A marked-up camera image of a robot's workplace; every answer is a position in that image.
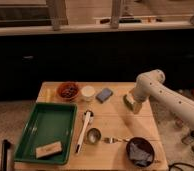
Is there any dark pan with cloth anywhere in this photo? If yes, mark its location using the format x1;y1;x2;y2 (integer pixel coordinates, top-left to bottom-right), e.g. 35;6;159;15
126;137;155;168

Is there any wooden block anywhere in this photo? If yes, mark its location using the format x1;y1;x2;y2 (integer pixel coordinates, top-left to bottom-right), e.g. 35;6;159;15
36;141;62;158

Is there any blue sponge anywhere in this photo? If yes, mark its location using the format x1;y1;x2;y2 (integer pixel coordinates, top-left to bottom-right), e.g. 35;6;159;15
96;88;113;103

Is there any black chair post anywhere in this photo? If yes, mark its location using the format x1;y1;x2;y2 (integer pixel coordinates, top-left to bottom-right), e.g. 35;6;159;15
0;139;11;171

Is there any green plastic tray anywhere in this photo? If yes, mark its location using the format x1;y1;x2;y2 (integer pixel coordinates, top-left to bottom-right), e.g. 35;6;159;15
14;103;77;165

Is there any white cup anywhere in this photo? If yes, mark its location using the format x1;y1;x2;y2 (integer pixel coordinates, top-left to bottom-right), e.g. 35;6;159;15
81;86;95;101

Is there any metal fork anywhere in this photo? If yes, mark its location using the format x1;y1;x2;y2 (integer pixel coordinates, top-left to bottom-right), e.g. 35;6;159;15
103;137;130;144

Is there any metal measuring cup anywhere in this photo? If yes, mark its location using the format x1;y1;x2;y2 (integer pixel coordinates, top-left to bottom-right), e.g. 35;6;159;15
87;128;101;144

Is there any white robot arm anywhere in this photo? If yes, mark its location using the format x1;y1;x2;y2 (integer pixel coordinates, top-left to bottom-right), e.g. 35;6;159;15
125;69;194;130

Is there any orange bowl with beans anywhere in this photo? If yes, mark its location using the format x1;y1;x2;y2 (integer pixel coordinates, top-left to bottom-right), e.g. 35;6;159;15
57;82;79;101

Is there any white handled utensil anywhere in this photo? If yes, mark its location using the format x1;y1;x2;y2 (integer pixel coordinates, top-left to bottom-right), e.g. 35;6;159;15
75;110;93;154

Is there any grey cloth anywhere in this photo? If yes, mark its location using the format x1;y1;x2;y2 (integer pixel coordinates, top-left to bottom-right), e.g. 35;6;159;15
129;143;153;167

